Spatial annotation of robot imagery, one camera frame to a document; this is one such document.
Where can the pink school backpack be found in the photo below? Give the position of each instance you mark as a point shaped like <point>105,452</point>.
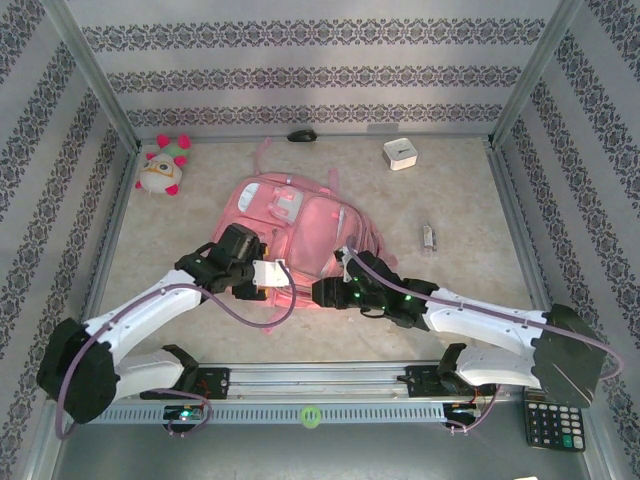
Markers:
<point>320,225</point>

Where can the small clear correction tape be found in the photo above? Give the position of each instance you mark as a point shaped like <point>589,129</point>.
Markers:
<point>428,237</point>

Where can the white square alarm clock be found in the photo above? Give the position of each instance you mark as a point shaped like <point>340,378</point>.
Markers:
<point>401,154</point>

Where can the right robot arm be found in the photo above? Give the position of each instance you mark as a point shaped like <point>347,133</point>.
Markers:
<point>480,320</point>

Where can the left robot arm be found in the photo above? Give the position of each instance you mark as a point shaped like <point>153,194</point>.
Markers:
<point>150,305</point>

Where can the white and pink plush toy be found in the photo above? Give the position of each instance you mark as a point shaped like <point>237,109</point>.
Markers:
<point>157,172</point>

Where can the small black oval object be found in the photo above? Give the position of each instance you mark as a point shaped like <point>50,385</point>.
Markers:
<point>302,135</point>

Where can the small circuit board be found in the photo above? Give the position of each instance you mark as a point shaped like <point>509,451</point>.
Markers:
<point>185,414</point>
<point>462,410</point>

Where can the black desk calculator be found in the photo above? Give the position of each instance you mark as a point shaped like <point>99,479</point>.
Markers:
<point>552,425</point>

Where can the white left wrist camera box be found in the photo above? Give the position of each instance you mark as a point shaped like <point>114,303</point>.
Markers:
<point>270,274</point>

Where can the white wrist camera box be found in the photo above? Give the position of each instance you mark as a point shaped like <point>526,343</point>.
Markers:
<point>346,267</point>
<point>270,274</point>

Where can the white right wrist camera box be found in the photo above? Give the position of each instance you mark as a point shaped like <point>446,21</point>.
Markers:
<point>346,267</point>

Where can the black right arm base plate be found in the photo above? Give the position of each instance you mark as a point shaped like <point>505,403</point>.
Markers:
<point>420,382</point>

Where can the aluminium mounting rail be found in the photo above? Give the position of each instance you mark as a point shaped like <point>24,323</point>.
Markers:
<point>320,380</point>

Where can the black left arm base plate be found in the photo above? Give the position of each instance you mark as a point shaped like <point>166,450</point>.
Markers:
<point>217,382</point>

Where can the aluminium frame side rail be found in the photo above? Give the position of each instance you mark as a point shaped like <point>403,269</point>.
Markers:
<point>111,240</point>
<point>520,220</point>

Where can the aluminium frame back rail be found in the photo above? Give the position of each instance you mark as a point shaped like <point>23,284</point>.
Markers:
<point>400,135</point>

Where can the aluminium frame post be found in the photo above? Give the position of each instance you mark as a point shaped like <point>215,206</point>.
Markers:
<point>531,75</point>
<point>96,75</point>

